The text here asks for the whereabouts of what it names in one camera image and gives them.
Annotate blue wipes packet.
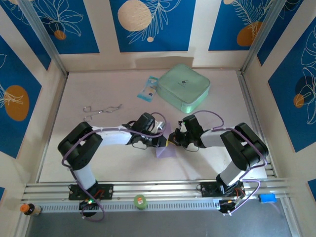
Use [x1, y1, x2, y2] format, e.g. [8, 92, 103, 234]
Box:
[137, 76, 159, 102]

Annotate mint green zipper case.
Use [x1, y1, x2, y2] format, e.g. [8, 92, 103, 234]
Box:
[157, 63, 211, 114]

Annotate metal forceps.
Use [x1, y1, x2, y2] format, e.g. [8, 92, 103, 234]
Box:
[83, 104, 123, 123]

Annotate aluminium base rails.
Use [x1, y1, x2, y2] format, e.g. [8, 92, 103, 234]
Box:
[21, 178, 296, 202]

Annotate green round tape roll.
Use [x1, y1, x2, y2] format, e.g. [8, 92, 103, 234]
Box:
[133, 194, 149, 211]

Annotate black electronics board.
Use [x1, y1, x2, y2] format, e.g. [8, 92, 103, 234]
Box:
[218, 197, 246, 214]
[79, 198, 97, 210]

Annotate blue box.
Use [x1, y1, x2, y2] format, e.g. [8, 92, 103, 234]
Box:
[258, 193, 277, 204]

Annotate brown bottle orange cap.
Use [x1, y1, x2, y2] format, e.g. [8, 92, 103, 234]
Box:
[19, 202, 42, 217]

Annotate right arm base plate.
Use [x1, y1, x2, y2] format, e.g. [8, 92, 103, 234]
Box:
[199, 181, 245, 198]

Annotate aluminium side rail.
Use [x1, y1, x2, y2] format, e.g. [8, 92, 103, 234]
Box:
[237, 70, 277, 178]
[36, 74, 69, 183]

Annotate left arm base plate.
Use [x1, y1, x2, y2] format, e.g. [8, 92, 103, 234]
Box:
[68, 184, 114, 200]

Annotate slotted cable duct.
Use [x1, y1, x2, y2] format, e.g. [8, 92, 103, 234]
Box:
[37, 200, 222, 213]

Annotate aluminium corner post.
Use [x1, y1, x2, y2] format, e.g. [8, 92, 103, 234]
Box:
[240, 0, 284, 75]
[18, 0, 69, 77]

